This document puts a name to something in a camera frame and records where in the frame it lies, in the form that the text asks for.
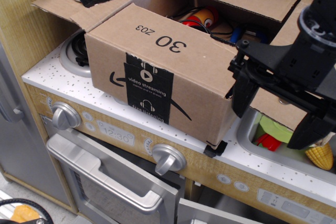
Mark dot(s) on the silver toy stove burner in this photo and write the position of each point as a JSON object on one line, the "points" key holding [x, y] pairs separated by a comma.
{"points": [[73, 55]]}

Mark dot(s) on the black tape piece on counter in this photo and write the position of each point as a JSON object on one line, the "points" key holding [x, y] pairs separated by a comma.
{"points": [[217, 151]]}

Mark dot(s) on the right silver oven knob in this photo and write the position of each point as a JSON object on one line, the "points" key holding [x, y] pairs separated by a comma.
{"points": [[167, 159]]}

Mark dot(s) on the orange object at bottom left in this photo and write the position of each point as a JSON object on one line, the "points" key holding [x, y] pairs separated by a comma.
{"points": [[24, 213]]}

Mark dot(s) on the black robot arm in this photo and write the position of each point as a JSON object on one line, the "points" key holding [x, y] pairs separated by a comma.
{"points": [[322, 11]]}

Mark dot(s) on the yellow toy corn cob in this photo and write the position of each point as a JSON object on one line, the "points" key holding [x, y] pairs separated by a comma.
{"points": [[321, 156]]}

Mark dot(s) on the silver toy fridge door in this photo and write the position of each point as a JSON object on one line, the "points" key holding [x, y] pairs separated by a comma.
{"points": [[23, 152]]}

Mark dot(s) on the orange red toy in box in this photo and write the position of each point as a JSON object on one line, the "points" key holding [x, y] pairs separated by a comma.
{"points": [[203, 18]]}

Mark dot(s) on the silver dishwasher door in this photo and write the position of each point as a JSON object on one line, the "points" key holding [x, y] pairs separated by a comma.
{"points": [[193, 212]]}

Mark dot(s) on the silver oven knob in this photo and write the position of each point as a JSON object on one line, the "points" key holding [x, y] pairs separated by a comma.
{"points": [[167, 159], [64, 116]]}

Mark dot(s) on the blue object in box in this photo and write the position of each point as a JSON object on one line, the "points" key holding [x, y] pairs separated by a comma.
{"points": [[236, 35]]}

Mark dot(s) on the green plastic toy plate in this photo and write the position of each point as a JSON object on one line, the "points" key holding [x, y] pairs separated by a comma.
{"points": [[274, 129]]}

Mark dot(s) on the red plastic toy piece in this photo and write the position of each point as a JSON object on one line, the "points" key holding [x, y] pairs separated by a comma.
{"points": [[268, 142]]}

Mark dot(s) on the silver toy sink basin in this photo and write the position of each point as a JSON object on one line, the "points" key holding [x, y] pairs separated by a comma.
{"points": [[294, 159]]}

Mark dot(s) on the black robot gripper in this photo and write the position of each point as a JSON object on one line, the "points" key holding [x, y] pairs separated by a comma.
{"points": [[294, 73]]}

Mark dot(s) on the left silver oven knob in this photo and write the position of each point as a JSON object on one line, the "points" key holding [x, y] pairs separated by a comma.
{"points": [[64, 116]]}

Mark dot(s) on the silver toy oven door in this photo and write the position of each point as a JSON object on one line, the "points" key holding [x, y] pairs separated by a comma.
{"points": [[109, 187]]}

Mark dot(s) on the large brown cardboard box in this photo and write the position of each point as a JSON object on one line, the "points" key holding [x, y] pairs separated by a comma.
{"points": [[176, 74]]}

